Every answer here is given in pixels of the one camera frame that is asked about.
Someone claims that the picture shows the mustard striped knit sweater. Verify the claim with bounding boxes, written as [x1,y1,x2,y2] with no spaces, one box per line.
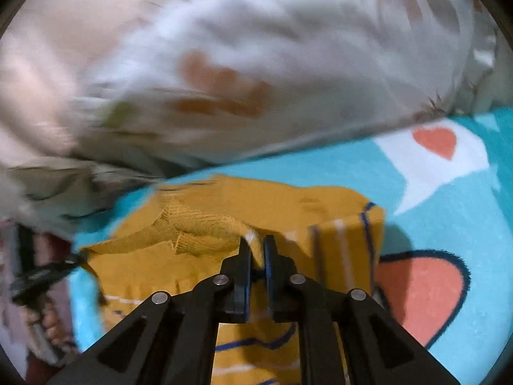
[81,175,387,385]

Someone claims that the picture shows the left hand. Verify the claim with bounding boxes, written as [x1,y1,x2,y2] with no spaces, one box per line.
[30,298,77,354]

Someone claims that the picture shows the cream pillow with black figure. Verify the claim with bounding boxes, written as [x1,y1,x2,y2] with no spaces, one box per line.
[1,157,156,238]

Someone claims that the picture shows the turquoise cartoon plush blanket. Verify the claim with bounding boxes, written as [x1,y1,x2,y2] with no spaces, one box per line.
[74,108,512,384]

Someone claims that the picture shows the white floral leaf pillow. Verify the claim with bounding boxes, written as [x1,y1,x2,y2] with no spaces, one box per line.
[70,0,503,175]

